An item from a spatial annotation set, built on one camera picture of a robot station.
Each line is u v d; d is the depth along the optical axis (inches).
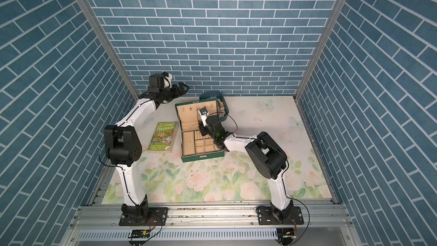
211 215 29.7
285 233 27.9
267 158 20.6
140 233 28.4
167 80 31.6
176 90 33.5
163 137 38.0
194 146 35.9
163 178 33.4
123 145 21.2
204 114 31.7
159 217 29.5
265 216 28.9
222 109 43.9
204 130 33.2
